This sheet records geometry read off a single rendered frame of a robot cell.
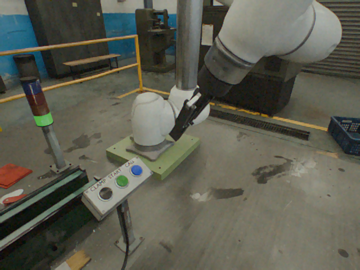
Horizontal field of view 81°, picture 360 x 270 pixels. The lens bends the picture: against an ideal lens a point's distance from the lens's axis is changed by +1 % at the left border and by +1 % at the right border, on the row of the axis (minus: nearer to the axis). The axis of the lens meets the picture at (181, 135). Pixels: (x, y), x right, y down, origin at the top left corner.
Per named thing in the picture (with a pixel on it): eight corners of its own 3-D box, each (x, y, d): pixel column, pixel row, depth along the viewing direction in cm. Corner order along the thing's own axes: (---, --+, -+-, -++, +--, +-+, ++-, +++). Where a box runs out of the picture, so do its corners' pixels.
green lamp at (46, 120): (41, 127, 85) (37, 117, 82) (34, 124, 88) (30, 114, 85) (56, 122, 89) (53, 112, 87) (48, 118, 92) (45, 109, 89)
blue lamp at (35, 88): (28, 95, 78) (24, 84, 75) (21, 92, 81) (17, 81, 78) (45, 91, 82) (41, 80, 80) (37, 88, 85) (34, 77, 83)
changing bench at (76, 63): (115, 70, 584) (112, 53, 562) (123, 71, 568) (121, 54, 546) (67, 82, 485) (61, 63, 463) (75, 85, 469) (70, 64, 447)
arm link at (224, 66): (209, 34, 38) (193, 62, 42) (247, 68, 36) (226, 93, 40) (230, 31, 44) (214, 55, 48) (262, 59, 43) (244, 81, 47)
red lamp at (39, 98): (33, 107, 80) (28, 95, 78) (26, 103, 83) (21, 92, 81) (49, 102, 84) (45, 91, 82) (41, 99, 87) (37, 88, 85)
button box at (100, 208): (99, 222, 50) (103, 215, 47) (80, 199, 51) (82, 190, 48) (148, 180, 62) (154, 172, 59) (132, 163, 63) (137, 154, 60)
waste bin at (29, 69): (37, 80, 503) (27, 53, 472) (46, 82, 485) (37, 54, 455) (19, 84, 475) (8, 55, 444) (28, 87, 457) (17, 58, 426)
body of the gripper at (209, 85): (217, 56, 48) (197, 86, 54) (197, 63, 42) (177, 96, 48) (241, 79, 46) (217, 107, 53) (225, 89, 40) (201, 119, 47)
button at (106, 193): (103, 204, 49) (105, 201, 48) (95, 194, 50) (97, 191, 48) (113, 196, 51) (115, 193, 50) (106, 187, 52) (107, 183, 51)
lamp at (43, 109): (37, 117, 82) (33, 107, 80) (30, 114, 85) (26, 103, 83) (53, 112, 87) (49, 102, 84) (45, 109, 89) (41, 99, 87)
